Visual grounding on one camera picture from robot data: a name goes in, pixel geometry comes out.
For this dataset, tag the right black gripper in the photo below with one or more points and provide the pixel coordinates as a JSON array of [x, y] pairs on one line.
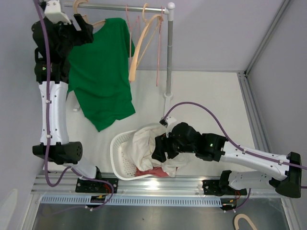
[[162, 145]]

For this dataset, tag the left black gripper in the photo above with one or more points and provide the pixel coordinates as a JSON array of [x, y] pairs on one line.
[[84, 36]]

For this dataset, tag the beige t shirt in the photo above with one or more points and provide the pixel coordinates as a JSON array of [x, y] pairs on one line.
[[141, 146]]

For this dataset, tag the pink t shirt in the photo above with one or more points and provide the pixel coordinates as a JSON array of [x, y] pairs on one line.
[[156, 171]]

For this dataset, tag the pink wire hanger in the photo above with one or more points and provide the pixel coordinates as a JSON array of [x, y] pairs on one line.
[[131, 26], [159, 46]]

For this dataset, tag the beige wooden hanger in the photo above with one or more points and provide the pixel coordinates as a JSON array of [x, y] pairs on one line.
[[137, 57], [75, 6]]

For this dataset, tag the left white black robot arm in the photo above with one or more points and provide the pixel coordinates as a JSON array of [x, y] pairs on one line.
[[54, 43]]

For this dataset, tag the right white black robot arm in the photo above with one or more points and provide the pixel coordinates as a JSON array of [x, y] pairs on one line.
[[280, 172]]

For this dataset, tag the green t shirt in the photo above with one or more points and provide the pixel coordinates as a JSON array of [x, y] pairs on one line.
[[99, 74]]

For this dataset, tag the white perforated plastic basket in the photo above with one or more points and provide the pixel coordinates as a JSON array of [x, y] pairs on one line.
[[121, 166]]

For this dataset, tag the metal clothes rack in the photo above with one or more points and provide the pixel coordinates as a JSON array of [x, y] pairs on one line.
[[149, 12]]

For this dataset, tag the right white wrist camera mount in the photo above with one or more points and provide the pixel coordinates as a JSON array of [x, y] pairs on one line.
[[169, 123]]

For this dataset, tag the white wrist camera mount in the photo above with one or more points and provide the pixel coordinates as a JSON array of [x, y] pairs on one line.
[[169, 123], [54, 13]]

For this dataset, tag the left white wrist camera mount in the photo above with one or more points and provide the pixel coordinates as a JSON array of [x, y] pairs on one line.
[[54, 13]]

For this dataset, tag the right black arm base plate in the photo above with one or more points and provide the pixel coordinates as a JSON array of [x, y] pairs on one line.
[[213, 187]]

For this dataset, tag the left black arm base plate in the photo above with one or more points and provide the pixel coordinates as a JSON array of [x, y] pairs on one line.
[[87, 186]]

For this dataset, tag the aluminium rail frame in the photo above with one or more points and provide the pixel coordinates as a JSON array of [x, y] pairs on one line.
[[189, 186]]

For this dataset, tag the white slotted cable duct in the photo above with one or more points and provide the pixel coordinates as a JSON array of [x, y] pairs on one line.
[[132, 201]]

